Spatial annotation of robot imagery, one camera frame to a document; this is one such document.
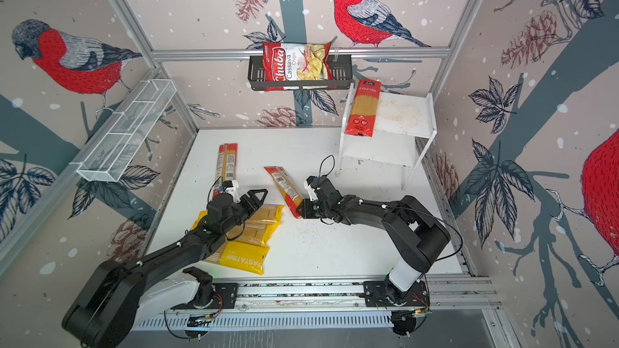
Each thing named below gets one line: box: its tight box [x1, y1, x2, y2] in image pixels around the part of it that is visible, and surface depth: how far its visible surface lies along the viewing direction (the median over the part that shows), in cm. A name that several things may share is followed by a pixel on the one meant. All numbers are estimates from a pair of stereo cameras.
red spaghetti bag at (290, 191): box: [263, 165, 304, 219], surface depth 92 cm
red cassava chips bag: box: [261, 41, 337, 92], surface depth 89 cm
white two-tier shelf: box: [336, 82, 438, 191], surface depth 83 cm
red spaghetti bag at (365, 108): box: [344, 78, 383, 137], surface depth 80 cm
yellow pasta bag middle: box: [225, 222, 281, 248], surface depth 85 cm
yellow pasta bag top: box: [245, 204, 286, 227], surface depth 90 cm
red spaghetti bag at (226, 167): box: [212, 143, 239, 199], surface depth 108 cm
